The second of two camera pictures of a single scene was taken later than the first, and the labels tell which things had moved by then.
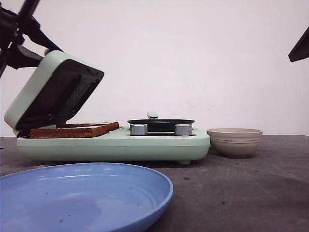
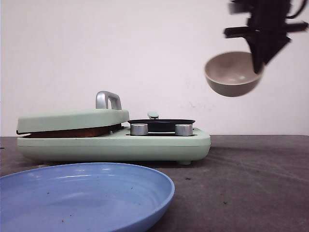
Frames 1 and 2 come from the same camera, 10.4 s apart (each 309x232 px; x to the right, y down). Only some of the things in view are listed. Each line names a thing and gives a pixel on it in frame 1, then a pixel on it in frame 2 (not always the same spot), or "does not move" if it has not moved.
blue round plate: [81, 197] does not move
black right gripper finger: [301, 50] -> [265, 16]
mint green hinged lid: [55, 90] -> [108, 112]
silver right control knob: [183, 129] does not move
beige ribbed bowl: [235, 143] -> [231, 74]
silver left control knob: [138, 129] does not move
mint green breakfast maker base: [119, 146] does not move
